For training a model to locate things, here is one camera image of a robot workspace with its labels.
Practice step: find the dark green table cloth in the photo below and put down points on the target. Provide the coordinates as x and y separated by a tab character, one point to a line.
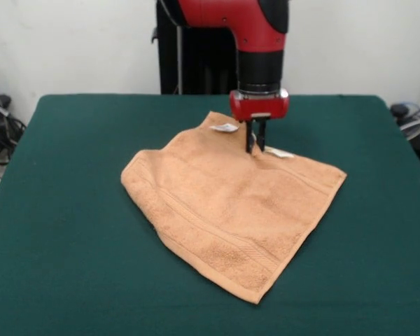
56	210

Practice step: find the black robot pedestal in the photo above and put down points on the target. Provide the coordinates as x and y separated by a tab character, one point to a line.
203	63

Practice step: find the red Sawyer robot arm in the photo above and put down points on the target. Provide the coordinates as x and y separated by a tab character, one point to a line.
259	38

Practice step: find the tan terry towel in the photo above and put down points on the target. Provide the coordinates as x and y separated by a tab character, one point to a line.
231	210

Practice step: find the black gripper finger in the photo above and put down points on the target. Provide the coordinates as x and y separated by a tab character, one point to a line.
249	138
261	136

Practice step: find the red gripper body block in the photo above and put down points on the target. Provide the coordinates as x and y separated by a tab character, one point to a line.
259	108

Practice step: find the small black adapter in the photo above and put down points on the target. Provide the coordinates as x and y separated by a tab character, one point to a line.
1	101
399	110

